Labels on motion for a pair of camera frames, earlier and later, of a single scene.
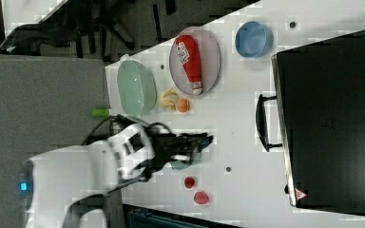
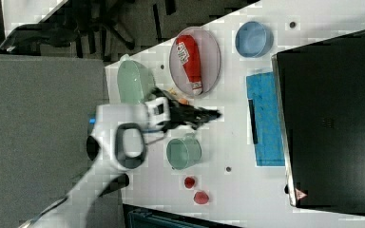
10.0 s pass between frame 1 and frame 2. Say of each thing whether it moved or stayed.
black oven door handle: moved
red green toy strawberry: stayed
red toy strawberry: stayed
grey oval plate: stayed
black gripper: moved
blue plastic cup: stayed
